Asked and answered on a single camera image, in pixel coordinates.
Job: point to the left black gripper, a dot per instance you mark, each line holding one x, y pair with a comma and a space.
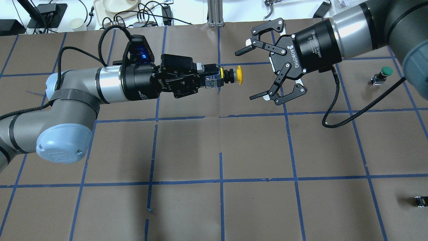
139, 83

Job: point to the black power adapter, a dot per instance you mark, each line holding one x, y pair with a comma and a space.
323, 9

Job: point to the white paper cup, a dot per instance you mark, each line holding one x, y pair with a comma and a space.
78, 24

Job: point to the metal grabber stick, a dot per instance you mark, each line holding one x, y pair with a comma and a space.
295, 9

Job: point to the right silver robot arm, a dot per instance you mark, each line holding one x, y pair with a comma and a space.
400, 24

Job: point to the beige plate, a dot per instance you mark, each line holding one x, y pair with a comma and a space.
116, 6

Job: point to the yellow push button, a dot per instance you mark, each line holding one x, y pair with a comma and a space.
233, 75

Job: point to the aluminium frame post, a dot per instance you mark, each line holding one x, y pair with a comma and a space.
215, 13

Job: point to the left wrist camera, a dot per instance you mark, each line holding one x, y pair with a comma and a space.
137, 51

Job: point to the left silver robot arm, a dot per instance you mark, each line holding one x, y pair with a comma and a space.
61, 130

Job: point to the beige tray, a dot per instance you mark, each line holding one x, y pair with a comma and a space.
101, 13

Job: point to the black contact block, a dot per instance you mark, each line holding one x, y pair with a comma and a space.
421, 201

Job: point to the black monitor stand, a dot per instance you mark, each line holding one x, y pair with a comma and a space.
44, 15

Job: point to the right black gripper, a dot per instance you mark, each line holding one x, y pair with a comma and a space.
314, 45

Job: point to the green push button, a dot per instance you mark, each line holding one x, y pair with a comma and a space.
379, 78

